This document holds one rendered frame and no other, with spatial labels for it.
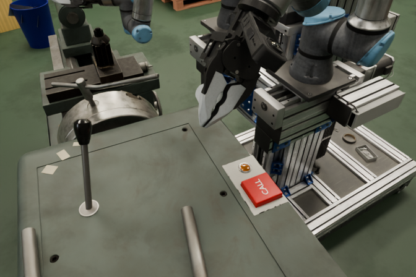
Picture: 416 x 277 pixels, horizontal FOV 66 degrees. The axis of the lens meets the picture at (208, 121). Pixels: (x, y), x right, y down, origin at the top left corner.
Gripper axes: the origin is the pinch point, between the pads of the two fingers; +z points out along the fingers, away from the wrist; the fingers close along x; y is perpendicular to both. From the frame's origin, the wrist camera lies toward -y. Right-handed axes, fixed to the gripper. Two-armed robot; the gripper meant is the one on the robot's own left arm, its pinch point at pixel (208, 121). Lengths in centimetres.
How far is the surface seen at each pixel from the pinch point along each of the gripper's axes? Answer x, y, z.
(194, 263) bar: -5.8, -7.2, 20.5
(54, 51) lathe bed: 24, 167, 18
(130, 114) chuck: 1.3, 38.1, 11.3
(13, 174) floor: 14, 196, 115
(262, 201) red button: -17.7, -1.1, 9.2
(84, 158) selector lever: 12.4, 12.0, 16.9
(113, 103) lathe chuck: 5.5, 43.1, 11.2
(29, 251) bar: 15.2, 4.3, 31.7
